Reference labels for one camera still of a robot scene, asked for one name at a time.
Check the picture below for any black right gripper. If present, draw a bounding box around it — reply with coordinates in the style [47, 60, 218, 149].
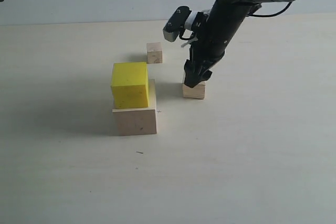
[184, 12, 228, 88]

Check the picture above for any medium plywood cube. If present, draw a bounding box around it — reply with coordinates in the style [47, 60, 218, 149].
[182, 82, 206, 100]

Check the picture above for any yellow cube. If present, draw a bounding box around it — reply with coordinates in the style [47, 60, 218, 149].
[111, 62, 149, 109]

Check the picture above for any large light wooden cube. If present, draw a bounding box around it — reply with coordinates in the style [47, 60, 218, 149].
[112, 79, 158, 136]

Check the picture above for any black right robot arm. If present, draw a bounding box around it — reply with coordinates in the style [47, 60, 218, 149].
[180, 0, 295, 88]

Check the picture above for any small wooden cube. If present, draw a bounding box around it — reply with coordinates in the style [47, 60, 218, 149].
[146, 42, 163, 64]

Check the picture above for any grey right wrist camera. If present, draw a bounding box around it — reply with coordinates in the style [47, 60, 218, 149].
[163, 6, 191, 42]

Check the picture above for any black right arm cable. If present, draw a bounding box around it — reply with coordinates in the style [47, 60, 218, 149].
[246, 1, 293, 18]

